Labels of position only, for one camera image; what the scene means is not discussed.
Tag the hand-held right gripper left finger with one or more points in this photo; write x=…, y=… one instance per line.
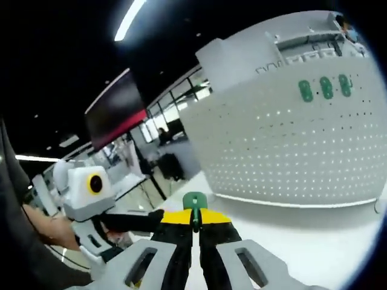
x=157, y=256

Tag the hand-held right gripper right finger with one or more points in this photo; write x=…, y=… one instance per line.
x=229, y=259

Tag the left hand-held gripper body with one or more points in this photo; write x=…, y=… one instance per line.
x=81, y=199

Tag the white perforated mounting plate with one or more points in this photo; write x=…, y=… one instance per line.
x=287, y=145

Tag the person's left hand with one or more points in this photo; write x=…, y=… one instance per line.
x=59, y=232

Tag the white table black legs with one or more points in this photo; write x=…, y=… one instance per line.
x=133, y=179

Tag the black office chair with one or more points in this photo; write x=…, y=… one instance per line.
x=170, y=167

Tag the person's dark shirt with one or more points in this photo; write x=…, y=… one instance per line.
x=18, y=241

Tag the dark hanging screen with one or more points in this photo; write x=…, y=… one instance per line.
x=115, y=108

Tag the ceiling light strip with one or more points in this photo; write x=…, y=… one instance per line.
x=128, y=21

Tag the row of white storage bins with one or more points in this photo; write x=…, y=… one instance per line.
x=311, y=56

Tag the metal shelf rack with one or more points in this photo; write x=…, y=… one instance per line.
x=302, y=42

